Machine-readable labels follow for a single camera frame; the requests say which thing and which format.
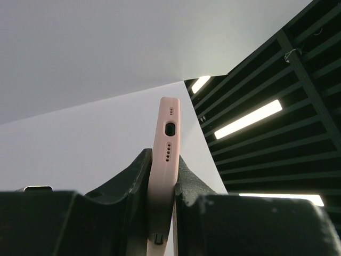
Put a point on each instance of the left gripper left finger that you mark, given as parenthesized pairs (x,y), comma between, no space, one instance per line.
(121,209)

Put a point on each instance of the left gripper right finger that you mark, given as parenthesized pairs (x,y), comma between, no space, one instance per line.
(200,216)

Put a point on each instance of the pink phone case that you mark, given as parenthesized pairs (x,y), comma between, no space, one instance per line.
(163,175)

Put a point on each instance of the black ceiling grid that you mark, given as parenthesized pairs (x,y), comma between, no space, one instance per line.
(308,45)

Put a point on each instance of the ceiling light strip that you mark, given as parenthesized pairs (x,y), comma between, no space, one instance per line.
(269,142)

